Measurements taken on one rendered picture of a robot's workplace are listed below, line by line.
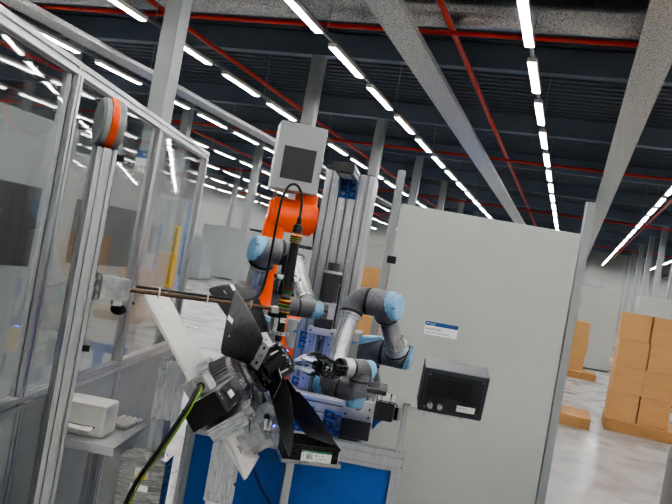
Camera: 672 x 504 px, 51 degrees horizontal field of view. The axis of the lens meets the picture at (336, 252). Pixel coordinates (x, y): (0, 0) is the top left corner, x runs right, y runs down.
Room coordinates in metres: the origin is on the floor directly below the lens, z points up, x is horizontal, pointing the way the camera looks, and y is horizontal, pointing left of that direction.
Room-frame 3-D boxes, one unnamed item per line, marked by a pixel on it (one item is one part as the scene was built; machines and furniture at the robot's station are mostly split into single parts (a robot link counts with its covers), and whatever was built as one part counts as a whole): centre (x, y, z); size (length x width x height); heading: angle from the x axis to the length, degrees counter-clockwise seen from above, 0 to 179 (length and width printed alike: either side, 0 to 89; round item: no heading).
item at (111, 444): (2.50, 0.71, 0.84); 0.36 x 0.24 x 0.03; 177
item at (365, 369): (2.83, -0.18, 1.17); 0.11 x 0.08 x 0.09; 124
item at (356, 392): (2.84, -0.16, 1.08); 0.11 x 0.08 x 0.11; 69
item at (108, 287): (2.26, 0.68, 1.37); 0.10 x 0.07 x 0.08; 122
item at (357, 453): (2.94, 0.03, 0.82); 0.90 x 0.04 x 0.08; 87
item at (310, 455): (2.77, -0.03, 0.84); 0.22 x 0.17 x 0.07; 102
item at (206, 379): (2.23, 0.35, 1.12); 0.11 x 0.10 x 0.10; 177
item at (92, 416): (2.43, 0.74, 0.91); 0.17 x 0.16 x 0.11; 87
